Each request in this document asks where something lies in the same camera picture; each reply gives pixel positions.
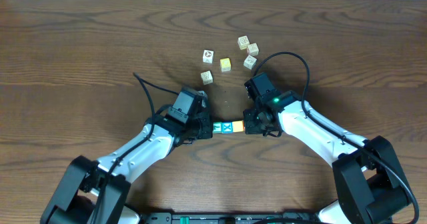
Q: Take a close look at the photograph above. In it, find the green block letter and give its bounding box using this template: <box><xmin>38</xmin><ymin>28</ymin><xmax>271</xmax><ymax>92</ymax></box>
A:
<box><xmin>213</xmin><ymin>122</ymin><xmax>222</xmax><ymax>133</ymax></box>

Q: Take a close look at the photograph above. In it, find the plain yellow wooden block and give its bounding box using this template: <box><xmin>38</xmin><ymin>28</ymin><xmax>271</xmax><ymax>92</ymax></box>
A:
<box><xmin>232</xmin><ymin>120</ymin><xmax>245</xmax><ymax>133</ymax></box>

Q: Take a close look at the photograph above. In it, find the blue block letter X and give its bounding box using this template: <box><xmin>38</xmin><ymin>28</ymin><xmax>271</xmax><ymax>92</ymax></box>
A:
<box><xmin>221</xmin><ymin>122</ymin><xmax>233</xmax><ymax>133</ymax></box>

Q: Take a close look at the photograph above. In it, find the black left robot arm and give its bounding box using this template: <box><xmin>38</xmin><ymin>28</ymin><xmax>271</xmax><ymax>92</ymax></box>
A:
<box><xmin>40</xmin><ymin>109</ymin><xmax>213</xmax><ymax>223</ymax></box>

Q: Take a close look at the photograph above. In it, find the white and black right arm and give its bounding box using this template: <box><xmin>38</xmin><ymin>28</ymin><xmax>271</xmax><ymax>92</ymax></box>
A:
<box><xmin>244</xmin><ymin>88</ymin><xmax>420</xmax><ymax>223</ymax></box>

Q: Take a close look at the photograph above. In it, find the white block letter W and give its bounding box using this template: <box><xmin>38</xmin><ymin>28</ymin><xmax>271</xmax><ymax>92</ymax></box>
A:
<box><xmin>200</xmin><ymin>71</ymin><xmax>214</xmax><ymax>85</ymax></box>

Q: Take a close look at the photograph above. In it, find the white block bird drawing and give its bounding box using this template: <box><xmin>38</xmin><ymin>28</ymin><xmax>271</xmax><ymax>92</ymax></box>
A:
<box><xmin>244</xmin><ymin>55</ymin><xmax>257</xmax><ymax>70</ymax></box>

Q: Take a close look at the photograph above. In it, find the yellow top wooden block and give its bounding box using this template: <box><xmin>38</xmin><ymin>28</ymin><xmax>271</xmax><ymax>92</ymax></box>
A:
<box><xmin>220</xmin><ymin>58</ymin><xmax>232</xmax><ymax>72</ymax></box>

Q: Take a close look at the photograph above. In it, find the white block red circle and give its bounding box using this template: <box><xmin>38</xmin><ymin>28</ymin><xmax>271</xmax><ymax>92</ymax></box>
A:
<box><xmin>203</xmin><ymin>50</ymin><xmax>214</xmax><ymax>64</ymax></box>

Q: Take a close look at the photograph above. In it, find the tan block letter K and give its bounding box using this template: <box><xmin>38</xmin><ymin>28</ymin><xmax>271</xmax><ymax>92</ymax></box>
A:
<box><xmin>247</xmin><ymin>43</ymin><xmax>260</xmax><ymax>56</ymax></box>

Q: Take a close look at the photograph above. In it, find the tan block top back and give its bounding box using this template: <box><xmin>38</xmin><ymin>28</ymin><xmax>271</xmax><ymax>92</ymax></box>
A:
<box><xmin>238</xmin><ymin>35</ymin><xmax>250</xmax><ymax>50</ymax></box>

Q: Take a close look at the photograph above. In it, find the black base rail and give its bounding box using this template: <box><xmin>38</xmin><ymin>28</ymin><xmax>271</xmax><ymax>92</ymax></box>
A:
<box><xmin>139</xmin><ymin>211</ymin><xmax>320</xmax><ymax>224</ymax></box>

